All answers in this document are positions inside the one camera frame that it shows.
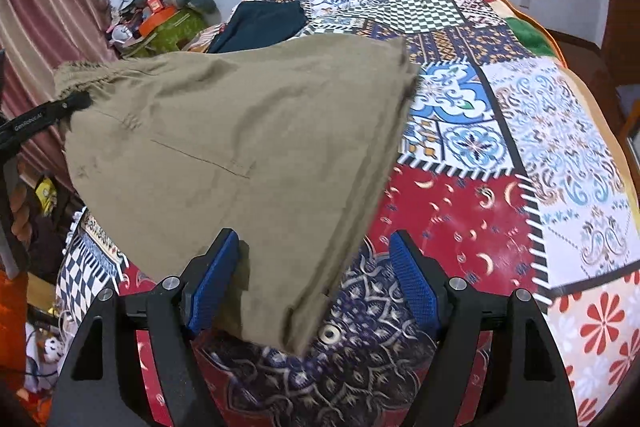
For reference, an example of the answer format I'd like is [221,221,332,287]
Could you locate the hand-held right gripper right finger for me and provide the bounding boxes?
[389,230,576,427]

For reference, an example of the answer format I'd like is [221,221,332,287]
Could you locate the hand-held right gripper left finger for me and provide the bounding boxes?
[49,228,241,427]

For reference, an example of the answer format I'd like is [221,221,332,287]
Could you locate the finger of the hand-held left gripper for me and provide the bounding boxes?
[52,91,94,126]

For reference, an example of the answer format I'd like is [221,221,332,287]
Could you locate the khaki pants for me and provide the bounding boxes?
[52,36,421,355]

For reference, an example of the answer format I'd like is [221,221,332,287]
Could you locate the dark pants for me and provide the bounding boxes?
[206,2,308,55]

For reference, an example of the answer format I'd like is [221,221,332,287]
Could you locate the person's left hand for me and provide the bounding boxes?
[11,179,32,236]

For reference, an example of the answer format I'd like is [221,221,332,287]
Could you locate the yellow bag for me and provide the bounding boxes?
[34,176,57,214]

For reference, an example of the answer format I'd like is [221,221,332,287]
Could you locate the jumbled small items pile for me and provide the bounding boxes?
[106,0,151,58]

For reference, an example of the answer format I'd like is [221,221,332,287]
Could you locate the orange box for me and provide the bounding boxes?
[138,5,179,36]

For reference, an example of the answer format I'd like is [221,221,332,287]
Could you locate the green printed basket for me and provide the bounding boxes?
[122,9,211,58]

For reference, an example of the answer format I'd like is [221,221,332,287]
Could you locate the patchwork printed blanket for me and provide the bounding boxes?
[55,0,640,427]

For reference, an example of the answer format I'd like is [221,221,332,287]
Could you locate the white plush toy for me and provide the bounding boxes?
[25,332,67,379]

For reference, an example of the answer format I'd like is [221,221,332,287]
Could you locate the orange edged blanket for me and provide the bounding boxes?
[472,0,640,228]

